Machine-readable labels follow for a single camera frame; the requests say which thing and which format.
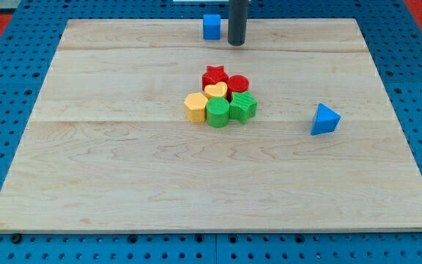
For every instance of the yellow hexagon block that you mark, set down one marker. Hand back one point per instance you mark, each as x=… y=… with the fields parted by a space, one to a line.
x=195 y=107

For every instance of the red star block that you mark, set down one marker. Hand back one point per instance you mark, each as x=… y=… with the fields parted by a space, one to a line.
x=213 y=75

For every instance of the green star block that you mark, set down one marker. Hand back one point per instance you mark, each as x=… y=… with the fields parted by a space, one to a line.
x=242 y=107

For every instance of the green cylinder block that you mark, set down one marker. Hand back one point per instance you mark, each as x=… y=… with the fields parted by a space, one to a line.
x=218 y=112

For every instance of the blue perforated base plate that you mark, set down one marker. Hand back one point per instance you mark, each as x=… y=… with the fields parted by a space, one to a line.
x=28 y=45

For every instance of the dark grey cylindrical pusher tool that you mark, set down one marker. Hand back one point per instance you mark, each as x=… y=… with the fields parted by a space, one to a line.
x=238 y=13

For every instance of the light wooden board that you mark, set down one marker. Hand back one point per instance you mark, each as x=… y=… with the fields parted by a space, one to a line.
x=108 y=148

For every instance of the red cylinder block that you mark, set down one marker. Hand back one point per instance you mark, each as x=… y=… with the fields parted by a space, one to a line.
x=236 y=83

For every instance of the blue triangular prism block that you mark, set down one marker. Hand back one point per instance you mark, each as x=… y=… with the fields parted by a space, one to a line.
x=325 y=120

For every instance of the blue cube block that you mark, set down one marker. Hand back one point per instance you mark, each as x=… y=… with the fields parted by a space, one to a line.
x=211 y=26

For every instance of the yellow heart block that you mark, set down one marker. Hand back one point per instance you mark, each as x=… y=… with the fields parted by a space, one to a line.
x=218 y=90

